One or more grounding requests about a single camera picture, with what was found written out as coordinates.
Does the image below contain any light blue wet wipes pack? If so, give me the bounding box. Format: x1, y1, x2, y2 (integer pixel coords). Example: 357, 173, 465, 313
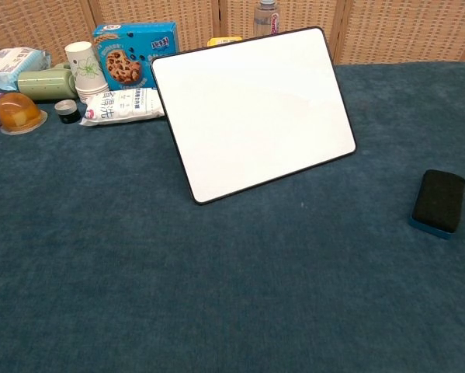
0, 47, 52, 92

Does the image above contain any white board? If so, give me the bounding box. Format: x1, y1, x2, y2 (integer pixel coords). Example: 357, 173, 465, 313
150, 26, 357, 205

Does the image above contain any orange jelly cup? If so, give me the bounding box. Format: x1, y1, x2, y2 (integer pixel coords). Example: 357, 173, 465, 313
0, 92, 48, 135

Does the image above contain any teal velvet tablecloth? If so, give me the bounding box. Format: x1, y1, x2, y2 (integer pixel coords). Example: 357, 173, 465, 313
0, 61, 465, 373

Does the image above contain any blue cookie box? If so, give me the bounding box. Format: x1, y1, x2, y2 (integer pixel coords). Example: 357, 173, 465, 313
92, 21, 180, 92

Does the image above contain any white detergent refill pouch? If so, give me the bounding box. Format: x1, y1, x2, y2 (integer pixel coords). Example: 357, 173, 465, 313
78, 87, 166, 127

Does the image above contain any small black jar silver lid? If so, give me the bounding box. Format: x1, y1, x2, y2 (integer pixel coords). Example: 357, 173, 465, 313
54, 99, 81, 124

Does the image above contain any blue eraser black felt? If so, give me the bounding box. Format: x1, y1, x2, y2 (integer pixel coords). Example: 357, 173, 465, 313
408, 169, 465, 240

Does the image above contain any clear plastic water bottle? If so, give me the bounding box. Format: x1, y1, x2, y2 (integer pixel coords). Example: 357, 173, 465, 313
253, 0, 282, 38

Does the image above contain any woven rattan folding screen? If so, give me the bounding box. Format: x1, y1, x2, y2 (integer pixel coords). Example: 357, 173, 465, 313
0, 0, 465, 65

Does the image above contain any stack of floral paper cups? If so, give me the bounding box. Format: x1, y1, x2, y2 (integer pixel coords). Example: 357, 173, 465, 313
64, 40, 110, 104

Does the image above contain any yellow box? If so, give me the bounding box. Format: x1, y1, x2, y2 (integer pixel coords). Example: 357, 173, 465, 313
206, 36, 243, 48

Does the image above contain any green thermos bottle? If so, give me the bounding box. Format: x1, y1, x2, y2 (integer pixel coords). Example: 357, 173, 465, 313
16, 62, 77, 102

